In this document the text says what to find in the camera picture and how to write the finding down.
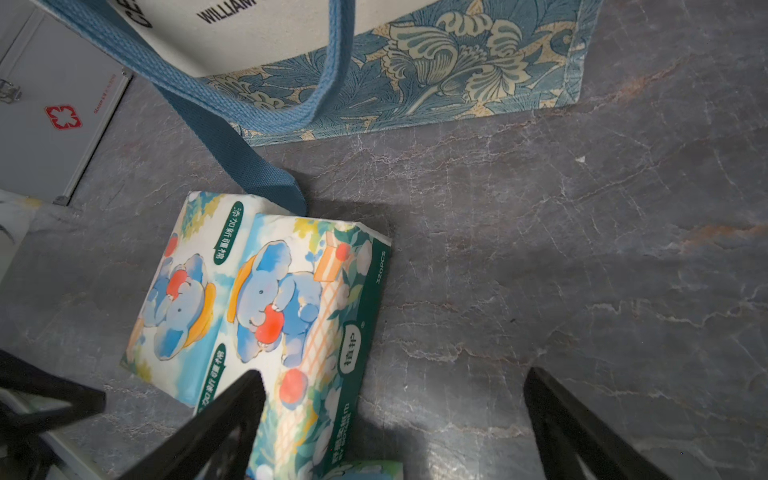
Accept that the blue tissue pack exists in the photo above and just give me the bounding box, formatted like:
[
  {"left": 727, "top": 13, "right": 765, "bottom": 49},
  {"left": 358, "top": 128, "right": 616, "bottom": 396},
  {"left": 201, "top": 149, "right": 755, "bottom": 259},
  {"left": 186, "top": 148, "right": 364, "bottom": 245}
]
[{"left": 323, "top": 460, "right": 404, "bottom": 480}]

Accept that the cream canvas tote bag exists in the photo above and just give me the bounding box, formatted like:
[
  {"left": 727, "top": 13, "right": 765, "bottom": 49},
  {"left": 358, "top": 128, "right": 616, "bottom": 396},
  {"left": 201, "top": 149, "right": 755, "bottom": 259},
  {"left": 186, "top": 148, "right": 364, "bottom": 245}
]
[{"left": 42, "top": 1, "right": 601, "bottom": 214}]

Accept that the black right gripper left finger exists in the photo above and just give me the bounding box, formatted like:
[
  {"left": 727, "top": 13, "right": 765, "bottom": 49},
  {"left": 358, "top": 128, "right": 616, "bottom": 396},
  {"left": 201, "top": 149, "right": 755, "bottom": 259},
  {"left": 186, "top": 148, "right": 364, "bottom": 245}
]
[{"left": 122, "top": 370, "right": 267, "bottom": 479}]

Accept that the elephant tissue pack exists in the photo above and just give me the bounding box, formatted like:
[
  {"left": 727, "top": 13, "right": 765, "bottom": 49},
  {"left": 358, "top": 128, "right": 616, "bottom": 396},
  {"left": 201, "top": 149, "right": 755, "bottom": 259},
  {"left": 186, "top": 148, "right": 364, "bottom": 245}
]
[
  {"left": 121, "top": 191, "right": 287, "bottom": 407},
  {"left": 198, "top": 214, "right": 391, "bottom": 479}
]

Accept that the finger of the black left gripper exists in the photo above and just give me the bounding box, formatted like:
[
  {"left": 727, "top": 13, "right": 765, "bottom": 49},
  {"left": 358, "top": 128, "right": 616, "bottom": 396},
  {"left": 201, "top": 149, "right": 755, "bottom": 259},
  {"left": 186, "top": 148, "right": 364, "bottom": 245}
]
[{"left": 1, "top": 350, "right": 106, "bottom": 443}]

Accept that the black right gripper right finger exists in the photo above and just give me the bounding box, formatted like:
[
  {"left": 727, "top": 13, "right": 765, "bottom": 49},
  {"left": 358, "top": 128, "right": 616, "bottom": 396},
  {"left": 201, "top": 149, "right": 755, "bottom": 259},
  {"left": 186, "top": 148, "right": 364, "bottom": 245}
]
[{"left": 524, "top": 367, "right": 669, "bottom": 479}]

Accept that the grey metal box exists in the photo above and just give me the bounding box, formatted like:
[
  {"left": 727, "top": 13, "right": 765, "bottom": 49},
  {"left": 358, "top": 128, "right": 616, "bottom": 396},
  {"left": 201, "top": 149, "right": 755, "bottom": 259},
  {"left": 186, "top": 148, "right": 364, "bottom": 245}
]
[{"left": 1, "top": 1, "right": 132, "bottom": 205}]

